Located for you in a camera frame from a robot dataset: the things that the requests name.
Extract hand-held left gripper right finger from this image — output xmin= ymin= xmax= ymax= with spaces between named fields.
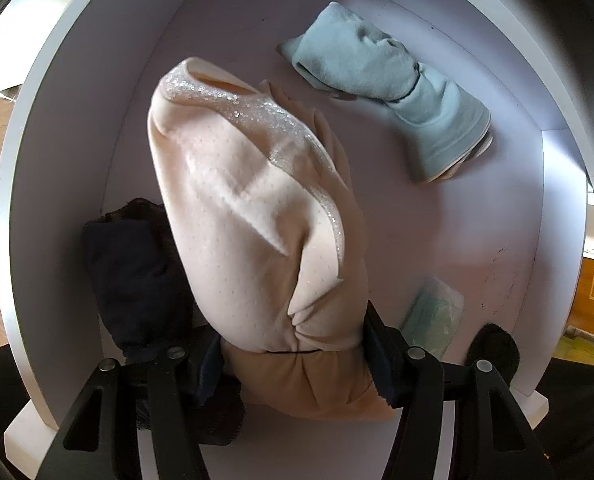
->
xmin=361 ymin=300 xmax=548 ymax=480

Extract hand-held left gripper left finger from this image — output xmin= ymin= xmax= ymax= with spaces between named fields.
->
xmin=37 ymin=332 xmax=226 ymax=480

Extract mint face mask packet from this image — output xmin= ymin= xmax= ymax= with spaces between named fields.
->
xmin=399 ymin=276 xmax=466 ymax=362

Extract black cloth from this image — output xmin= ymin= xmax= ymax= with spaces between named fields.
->
xmin=464 ymin=323 xmax=522 ymax=387

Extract navy cloth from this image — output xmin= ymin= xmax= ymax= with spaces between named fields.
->
xmin=81 ymin=198 xmax=246 ymax=449

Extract white drawer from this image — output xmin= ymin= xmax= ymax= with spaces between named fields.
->
xmin=0 ymin=0 xmax=594 ymax=480

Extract peach sequined garment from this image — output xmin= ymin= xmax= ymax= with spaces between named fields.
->
xmin=147 ymin=56 xmax=398 ymax=422

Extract person's black pants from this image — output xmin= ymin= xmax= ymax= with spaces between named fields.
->
xmin=0 ymin=344 xmax=594 ymax=480

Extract light blue rolled cloth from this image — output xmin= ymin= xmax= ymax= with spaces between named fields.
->
xmin=277 ymin=1 xmax=492 ymax=184

